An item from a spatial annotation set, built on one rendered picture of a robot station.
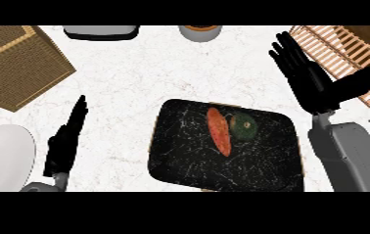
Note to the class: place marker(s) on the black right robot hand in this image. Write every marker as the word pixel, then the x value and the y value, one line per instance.
pixel 308 81

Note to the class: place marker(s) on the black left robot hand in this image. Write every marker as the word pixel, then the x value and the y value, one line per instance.
pixel 65 143

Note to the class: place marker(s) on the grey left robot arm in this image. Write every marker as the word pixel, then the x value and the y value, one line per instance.
pixel 51 183

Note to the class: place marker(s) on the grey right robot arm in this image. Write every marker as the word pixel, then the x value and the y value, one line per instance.
pixel 339 156

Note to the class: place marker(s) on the wooden slatted tiered shelf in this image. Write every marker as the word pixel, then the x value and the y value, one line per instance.
pixel 336 50

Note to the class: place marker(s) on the black marbled tray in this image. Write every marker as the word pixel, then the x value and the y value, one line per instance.
pixel 225 148

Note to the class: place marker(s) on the white rounded object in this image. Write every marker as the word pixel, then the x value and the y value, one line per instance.
pixel 14 158

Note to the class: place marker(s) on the dark green round vegetable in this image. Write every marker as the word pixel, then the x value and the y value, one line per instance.
pixel 241 127

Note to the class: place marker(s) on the brown wicker basket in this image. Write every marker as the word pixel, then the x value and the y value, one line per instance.
pixel 26 68

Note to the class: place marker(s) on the grey round container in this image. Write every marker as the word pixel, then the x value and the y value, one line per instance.
pixel 200 33

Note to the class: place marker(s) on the grey and black appliance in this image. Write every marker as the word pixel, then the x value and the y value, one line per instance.
pixel 100 32

